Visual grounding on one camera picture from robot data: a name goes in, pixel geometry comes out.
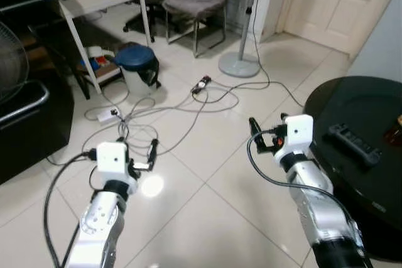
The black office chair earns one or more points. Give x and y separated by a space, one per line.
146 17

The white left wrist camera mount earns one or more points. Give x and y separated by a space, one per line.
112 161

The grey padded metal chair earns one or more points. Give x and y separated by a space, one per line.
198 1

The white bin with blue lid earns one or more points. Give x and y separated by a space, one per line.
135 58

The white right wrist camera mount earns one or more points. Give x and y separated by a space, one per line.
299 133

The red brown snack packet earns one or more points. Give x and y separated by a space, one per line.
396 135

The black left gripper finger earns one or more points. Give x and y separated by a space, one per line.
121 142
152 150

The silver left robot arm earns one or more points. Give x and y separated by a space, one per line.
94 230

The colourful boxes under desk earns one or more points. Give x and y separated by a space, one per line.
94 65

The white power strip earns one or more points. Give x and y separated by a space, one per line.
108 115

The chrome curved bar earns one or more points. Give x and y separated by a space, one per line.
31 101

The black round glossy table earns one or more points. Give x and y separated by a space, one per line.
358 105

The black remote controller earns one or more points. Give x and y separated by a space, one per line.
355 144

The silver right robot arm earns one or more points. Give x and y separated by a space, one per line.
320 211

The black cabinet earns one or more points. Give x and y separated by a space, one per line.
31 136

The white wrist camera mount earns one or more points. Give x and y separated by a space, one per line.
112 161
299 133

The cream panelled door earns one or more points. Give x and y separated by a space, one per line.
339 1

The black power strip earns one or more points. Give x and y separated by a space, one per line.
201 85

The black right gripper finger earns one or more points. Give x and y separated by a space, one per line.
255 127
282 121

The grey standing fan base pole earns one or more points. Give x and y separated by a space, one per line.
239 64

